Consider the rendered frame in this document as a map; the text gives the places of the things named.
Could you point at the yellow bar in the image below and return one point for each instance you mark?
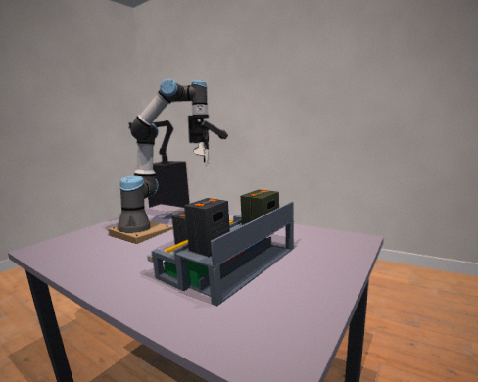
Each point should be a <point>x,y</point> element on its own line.
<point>182,243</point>

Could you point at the green bin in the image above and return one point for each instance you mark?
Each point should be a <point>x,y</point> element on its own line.
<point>195,271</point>

